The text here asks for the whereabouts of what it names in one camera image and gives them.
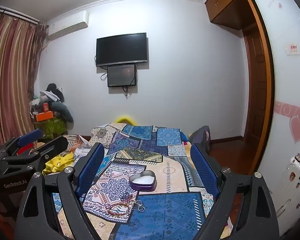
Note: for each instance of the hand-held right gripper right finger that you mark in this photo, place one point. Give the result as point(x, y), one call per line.
point(205, 171)

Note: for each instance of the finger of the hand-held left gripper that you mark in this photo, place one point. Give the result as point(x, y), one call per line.
point(53, 145)
point(28, 136)

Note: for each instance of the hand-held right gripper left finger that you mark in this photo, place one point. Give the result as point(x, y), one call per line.
point(90, 171)

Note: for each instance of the purple heart-shaped tin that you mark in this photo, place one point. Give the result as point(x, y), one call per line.
point(142, 180)

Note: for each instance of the yellow cloth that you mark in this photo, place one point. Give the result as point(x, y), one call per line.
point(58, 163)

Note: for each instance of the orange box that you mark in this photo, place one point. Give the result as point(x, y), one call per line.
point(43, 116)

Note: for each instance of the red box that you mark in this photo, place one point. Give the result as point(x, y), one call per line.
point(46, 107)

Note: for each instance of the dark bag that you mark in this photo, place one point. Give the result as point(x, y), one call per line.
point(201, 137)

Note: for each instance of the grey bolster pillow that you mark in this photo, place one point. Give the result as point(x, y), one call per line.
point(65, 111)

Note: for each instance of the pile of clothes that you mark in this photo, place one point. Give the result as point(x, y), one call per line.
point(50, 93)

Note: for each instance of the patchwork printed blanket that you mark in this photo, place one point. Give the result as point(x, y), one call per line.
point(160, 155)

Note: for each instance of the yellow round object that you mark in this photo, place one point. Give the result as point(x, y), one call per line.
point(123, 119)

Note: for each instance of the striped curtain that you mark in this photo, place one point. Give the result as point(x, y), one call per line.
point(12, 67)

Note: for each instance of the white suitcase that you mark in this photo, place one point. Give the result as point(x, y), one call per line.
point(293, 187)

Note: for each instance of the wooden door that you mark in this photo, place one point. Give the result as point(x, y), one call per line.
point(255, 92)

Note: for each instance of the small black monitor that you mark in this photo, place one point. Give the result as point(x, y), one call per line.
point(121, 75)

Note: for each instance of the pink heart sticker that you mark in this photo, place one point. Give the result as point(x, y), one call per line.
point(298, 127)

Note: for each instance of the white air conditioner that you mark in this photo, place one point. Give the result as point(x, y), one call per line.
point(67, 25)

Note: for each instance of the white sliding wardrobe door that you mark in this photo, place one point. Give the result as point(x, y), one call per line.
point(285, 80)

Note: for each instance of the wooden overhead cabinet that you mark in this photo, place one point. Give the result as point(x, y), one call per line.
point(225, 2)

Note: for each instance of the black wall television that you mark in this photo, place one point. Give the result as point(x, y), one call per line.
point(121, 48)

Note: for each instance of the curtain rail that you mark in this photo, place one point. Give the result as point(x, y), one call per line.
point(15, 15)

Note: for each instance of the small wall sign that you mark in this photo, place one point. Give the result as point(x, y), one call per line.
point(292, 48)

